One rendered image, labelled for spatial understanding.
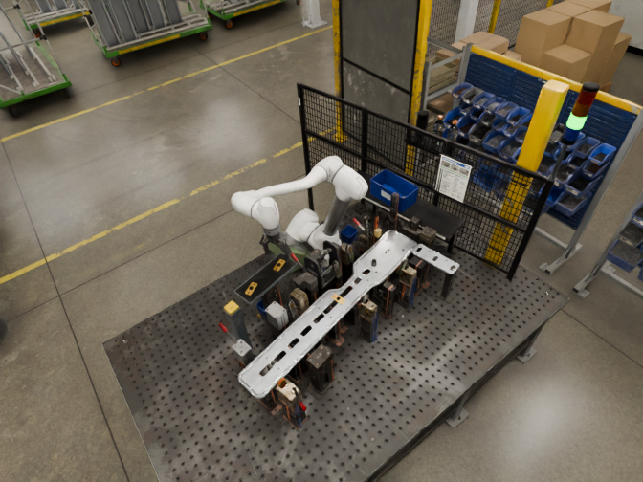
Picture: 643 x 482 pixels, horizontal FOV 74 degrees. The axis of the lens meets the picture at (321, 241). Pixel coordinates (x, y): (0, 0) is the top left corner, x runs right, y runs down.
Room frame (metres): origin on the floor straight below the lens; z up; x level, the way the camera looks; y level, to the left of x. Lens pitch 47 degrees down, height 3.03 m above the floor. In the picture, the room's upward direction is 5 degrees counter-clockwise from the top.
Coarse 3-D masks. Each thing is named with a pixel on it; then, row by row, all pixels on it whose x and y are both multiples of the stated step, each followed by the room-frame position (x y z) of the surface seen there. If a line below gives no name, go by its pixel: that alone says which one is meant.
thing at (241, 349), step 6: (240, 342) 1.18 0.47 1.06; (234, 348) 1.15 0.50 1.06; (240, 348) 1.15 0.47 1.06; (246, 348) 1.14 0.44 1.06; (234, 354) 1.15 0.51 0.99; (240, 354) 1.11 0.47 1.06; (246, 354) 1.12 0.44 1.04; (252, 354) 1.14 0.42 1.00; (240, 360) 1.12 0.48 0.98; (246, 360) 1.11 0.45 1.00; (252, 360) 1.13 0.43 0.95
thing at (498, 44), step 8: (480, 32) 4.96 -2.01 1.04; (464, 40) 4.76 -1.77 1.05; (472, 40) 4.75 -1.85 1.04; (480, 40) 4.73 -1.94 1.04; (488, 40) 4.72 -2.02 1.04; (496, 40) 4.70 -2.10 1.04; (504, 40) 4.68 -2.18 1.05; (488, 48) 4.52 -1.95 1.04; (496, 48) 4.55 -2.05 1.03; (504, 48) 4.65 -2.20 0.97; (440, 56) 4.49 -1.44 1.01; (448, 56) 4.41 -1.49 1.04; (512, 56) 4.92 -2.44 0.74; (520, 56) 4.92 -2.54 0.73; (456, 64) 4.31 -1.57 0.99; (456, 72) 4.30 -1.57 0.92; (448, 96) 4.67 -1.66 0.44; (432, 104) 4.50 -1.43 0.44; (440, 104) 4.49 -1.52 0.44; (448, 104) 4.48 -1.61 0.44
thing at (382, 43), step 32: (352, 0) 4.40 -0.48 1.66; (384, 0) 4.02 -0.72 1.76; (416, 0) 3.70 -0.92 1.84; (352, 32) 4.41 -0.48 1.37; (384, 32) 4.00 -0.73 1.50; (416, 32) 3.66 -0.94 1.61; (352, 64) 4.40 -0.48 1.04; (384, 64) 4.00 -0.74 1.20; (416, 64) 3.61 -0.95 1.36; (352, 96) 4.41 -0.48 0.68; (384, 96) 3.98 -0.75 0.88; (416, 96) 3.58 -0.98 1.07; (352, 128) 4.42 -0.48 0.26; (384, 128) 3.97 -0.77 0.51
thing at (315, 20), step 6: (312, 0) 8.49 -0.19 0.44; (318, 0) 8.56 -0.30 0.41; (312, 6) 8.49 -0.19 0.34; (318, 6) 8.56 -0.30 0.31; (312, 12) 8.49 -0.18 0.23; (318, 12) 8.55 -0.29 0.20; (312, 18) 8.50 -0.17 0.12; (318, 18) 8.55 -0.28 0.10; (306, 24) 8.53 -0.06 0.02; (312, 24) 8.50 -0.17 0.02; (318, 24) 8.48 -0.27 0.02
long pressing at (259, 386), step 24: (384, 240) 1.88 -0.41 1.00; (408, 240) 1.87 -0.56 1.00; (360, 264) 1.70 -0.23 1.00; (384, 264) 1.68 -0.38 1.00; (360, 288) 1.51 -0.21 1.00; (312, 312) 1.37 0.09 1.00; (336, 312) 1.36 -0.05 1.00; (288, 336) 1.23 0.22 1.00; (312, 336) 1.22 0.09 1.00; (264, 360) 1.10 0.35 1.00; (288, 360) 1.09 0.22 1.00; (264, 384) 0.96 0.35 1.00
